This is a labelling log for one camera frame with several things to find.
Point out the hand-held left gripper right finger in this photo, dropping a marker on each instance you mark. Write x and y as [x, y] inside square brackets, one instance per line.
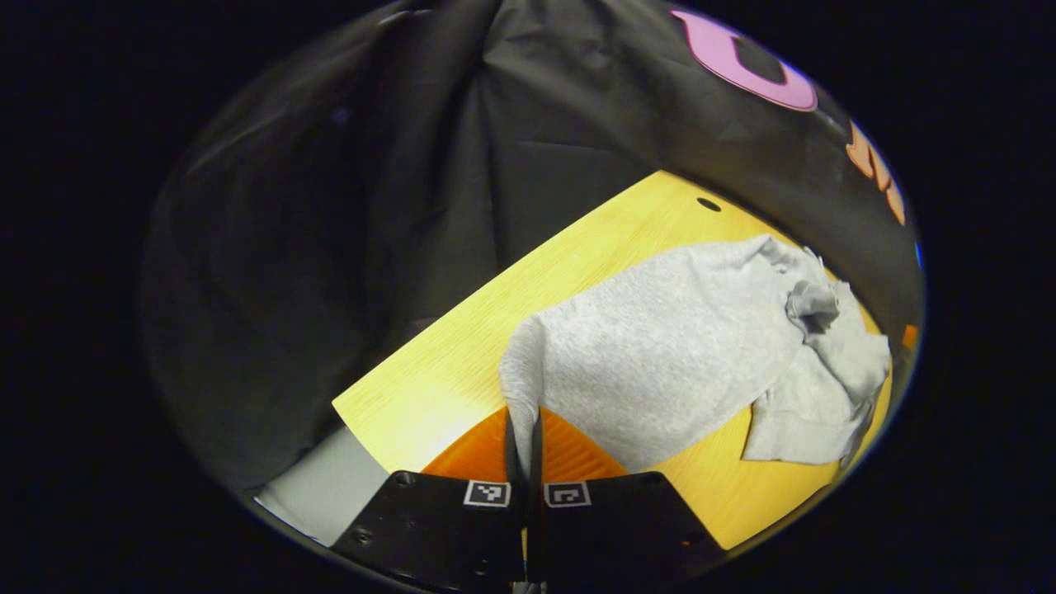
[610, 528]

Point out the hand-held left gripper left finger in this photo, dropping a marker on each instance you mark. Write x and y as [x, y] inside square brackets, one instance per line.
[445, 528]

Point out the grey zip-neck sweatshirt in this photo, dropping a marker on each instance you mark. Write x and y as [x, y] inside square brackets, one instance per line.
[660, 346]

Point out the black backdrop cloth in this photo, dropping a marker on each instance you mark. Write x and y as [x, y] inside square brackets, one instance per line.
[371, 206]

